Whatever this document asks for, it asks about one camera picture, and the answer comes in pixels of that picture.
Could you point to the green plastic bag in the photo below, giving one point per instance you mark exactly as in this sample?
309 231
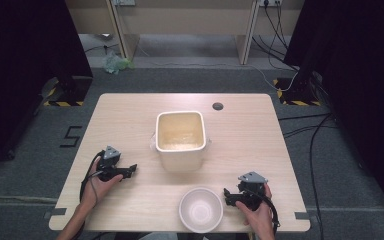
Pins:
115 63

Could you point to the person's left hand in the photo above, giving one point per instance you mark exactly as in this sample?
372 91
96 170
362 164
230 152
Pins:
95 191

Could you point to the person's right hand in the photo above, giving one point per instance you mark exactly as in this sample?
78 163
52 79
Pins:
260 220

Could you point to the white power strip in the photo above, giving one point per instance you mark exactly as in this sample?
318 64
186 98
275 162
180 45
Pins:
123 2

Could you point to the black curtain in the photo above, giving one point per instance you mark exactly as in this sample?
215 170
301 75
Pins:
20 66
363 83

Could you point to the grey tape strip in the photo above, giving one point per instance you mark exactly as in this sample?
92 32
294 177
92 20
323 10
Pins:
56 212
302 216

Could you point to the white square plastic container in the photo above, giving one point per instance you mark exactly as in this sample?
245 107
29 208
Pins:
180 146

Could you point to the person's grey clothing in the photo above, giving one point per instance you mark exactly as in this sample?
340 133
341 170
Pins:
160 236

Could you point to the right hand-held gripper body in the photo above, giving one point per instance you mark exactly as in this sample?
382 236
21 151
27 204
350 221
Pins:
250 193

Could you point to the white wall socket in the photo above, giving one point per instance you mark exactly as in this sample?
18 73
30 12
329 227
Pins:
270 2

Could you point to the white round bowl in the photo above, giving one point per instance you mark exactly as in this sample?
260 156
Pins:
201 210

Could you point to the black stand base striped tape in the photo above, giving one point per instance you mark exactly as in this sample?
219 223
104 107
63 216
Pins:
68 93
300 95

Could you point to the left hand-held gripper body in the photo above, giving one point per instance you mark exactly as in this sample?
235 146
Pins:
110 168

